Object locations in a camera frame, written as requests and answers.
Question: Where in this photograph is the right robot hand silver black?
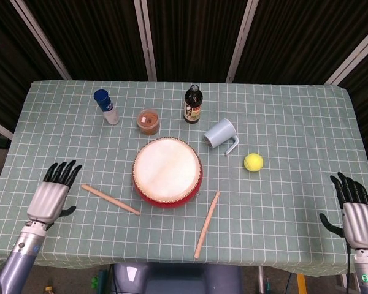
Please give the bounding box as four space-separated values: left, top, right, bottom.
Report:
319 171 368 251

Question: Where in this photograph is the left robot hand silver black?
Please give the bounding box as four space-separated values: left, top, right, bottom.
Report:
26 159 83 225

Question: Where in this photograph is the wooden drumstick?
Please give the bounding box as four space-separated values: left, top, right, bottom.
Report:
193 191 221 260
80 183 141 216

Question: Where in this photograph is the red Chinese drum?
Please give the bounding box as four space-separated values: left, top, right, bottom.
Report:
132 137 204 211

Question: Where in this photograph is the green checked tablecloth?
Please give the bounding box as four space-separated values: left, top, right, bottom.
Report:
0 80 368 273

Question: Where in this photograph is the white bottle with blue cap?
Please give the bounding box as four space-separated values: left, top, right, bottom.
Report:
93 89 121 126

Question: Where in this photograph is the metal table leg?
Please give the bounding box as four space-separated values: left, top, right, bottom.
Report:
257 265 265 294

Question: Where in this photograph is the yellow tennis ball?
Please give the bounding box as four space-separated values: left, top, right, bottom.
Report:
243 153 264 173

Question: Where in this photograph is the blue-grey robot torso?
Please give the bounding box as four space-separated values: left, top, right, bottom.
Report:
112 262 243 294

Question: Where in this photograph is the light blue plastic mug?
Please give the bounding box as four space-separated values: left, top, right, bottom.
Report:
203 118 240 156

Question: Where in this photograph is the dark sauce bottle with label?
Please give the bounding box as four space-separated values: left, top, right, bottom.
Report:
183 84 204 124

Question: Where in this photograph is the black cable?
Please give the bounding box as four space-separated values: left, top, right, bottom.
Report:
344 240 356 294

